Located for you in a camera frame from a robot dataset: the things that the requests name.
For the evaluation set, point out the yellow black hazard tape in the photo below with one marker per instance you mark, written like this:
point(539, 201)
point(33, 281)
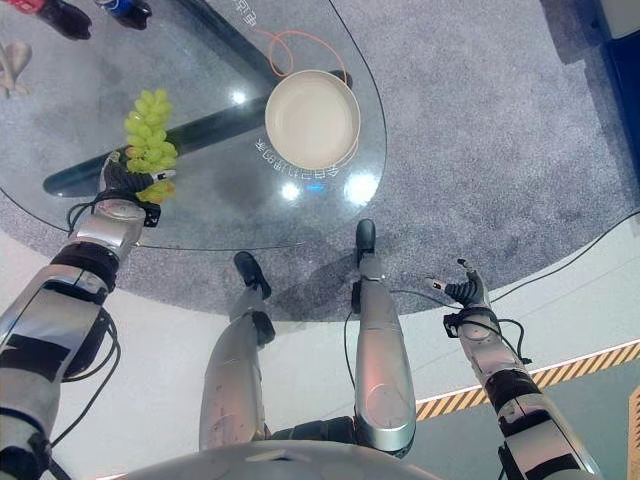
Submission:
point(530, 380)

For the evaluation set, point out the cream round plate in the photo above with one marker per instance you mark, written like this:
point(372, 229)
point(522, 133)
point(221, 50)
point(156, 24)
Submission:
point(313, 120)

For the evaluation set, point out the black table base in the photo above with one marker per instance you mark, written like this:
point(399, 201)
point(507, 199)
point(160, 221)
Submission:
point(200, 120)

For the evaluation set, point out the blue white cabinet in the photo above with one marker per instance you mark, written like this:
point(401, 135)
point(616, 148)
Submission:
point(620, 45)

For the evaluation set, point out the blue label cola bottle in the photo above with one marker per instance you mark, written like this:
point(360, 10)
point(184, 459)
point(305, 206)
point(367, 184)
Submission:
point(127, 12)

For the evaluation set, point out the red label cola bottle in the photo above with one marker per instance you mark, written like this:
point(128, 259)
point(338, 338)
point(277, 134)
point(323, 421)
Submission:
point(60, 15)

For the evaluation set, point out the green grape bunch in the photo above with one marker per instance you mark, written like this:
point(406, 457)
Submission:
point(148, 135)

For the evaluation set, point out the left silver robot leg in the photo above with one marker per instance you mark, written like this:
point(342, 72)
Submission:
point(240, 350)

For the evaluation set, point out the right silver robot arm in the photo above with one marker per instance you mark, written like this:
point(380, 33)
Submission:
point(510, 395)

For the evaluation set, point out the right silver robot leg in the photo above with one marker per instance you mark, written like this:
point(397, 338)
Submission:
point(380, 345)

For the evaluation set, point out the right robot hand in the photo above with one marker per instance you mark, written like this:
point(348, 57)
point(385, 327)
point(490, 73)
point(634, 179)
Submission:
point(472, 291)

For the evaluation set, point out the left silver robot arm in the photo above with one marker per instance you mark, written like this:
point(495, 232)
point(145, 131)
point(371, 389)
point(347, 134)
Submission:
point(55, 320)

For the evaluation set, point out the beige wooden figure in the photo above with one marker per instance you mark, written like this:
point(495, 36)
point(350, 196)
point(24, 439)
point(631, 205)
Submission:
point(12, 67)

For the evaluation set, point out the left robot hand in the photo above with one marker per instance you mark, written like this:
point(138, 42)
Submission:
point(116, 175)

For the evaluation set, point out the silver robot torso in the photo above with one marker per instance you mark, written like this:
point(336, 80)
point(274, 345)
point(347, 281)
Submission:
point(280, 460)

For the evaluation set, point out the silver robot leg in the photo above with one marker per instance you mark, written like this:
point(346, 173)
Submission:
point(240, 350)
point(380, 345)

